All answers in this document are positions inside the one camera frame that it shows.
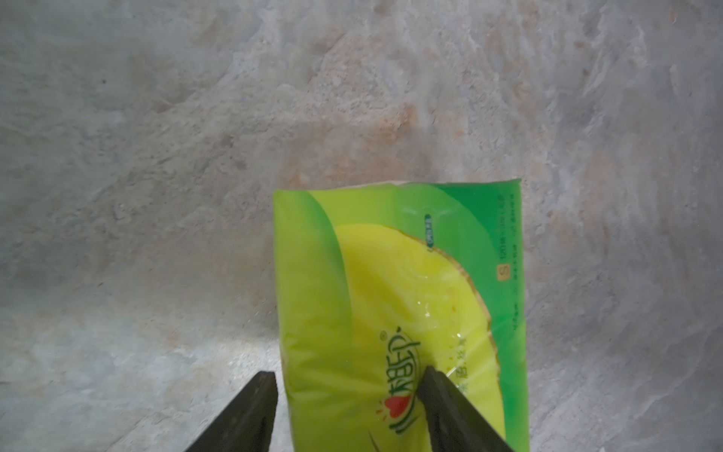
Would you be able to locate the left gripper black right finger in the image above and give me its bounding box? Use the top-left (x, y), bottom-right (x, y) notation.
top-left (416, 366), bottom-right (513, 452)

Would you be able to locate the green tissue pack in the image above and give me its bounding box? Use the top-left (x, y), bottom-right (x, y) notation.
top-left (273, 180), bottom-right (530, 451)

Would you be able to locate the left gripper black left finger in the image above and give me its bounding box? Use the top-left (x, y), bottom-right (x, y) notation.
top-left (186, 371), bottom-right (279, 452)

